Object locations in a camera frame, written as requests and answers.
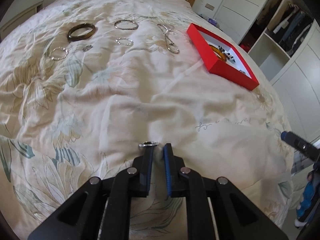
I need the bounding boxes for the twisted silver hoop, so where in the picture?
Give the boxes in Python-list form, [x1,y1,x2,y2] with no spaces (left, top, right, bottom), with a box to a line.
[115,37,134,46]
[49,47,68,61]

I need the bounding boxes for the white wardrobe door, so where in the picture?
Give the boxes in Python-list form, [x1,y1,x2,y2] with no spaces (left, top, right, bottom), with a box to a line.
[215,0,267,44]

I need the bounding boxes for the low white wall cabinet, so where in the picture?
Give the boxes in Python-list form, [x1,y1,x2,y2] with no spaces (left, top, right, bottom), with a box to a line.
[1,0,44,41]

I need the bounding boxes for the amber orange bangle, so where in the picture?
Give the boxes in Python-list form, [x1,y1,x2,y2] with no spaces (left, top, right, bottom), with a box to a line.
[209,44,227,62]

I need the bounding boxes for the thin silver bangle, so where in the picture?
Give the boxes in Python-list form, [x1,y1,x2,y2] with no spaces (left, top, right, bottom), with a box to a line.
[114,20,139,30]

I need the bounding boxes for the hanging clothes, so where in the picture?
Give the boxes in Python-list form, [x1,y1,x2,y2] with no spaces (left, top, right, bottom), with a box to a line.
[263,0,314,59]

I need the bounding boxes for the dark beaded bracelet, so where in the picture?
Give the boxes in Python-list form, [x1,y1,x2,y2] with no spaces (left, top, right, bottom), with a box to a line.
[217,45,237,64]

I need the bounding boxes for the silver chain necklace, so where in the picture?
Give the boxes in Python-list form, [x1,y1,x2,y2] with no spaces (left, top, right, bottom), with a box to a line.
[157,23,181,55]

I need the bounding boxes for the red bag in closet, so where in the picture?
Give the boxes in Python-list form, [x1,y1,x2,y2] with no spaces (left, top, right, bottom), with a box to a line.
[239,38,255,53]

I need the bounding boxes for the right wall switch plate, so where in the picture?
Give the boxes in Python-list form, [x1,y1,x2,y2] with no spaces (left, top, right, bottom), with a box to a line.
[205,3,215,11]

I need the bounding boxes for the red jewelry box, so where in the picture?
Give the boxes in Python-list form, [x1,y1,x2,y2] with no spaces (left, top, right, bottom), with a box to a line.
[187,23,259,90]

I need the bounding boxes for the open closet shelving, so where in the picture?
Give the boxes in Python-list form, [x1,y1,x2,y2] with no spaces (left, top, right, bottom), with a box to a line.
[248,0,319,141]

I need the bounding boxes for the dark brown bangle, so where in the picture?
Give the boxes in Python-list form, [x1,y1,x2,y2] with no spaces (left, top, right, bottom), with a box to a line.
[67,23,97,42]

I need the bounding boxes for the floral beige bed quilt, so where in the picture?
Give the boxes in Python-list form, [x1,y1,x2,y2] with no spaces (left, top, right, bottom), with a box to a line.
[1,0,293,239]

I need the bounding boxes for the purple tissue box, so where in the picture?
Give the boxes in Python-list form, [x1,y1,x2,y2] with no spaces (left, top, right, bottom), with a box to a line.
[208,18,219,26]

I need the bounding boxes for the small silver clasp ring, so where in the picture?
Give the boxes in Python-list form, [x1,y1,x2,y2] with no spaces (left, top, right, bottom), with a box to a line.
[138,141,160,148]

